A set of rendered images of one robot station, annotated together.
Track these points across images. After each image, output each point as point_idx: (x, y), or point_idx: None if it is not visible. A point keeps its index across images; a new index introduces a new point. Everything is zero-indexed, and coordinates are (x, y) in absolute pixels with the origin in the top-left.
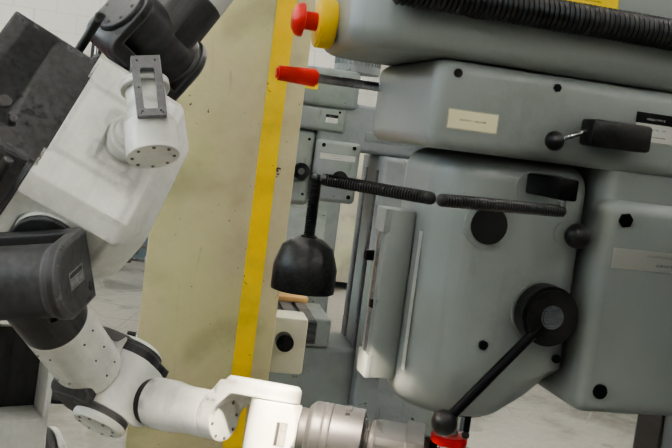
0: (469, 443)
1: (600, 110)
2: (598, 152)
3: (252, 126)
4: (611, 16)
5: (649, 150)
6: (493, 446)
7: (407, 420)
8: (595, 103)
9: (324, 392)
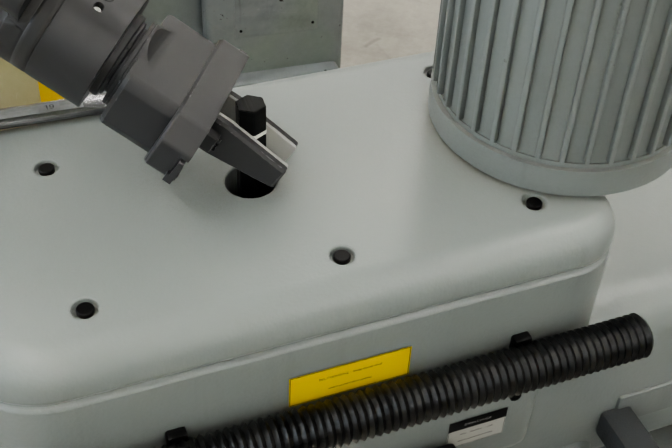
0: None
1: (395, 443)
2: None
3: None
4: (394, 418)
5: (469, 447)
6: None
7: (275, 2)
8: (387, 440)
9: None
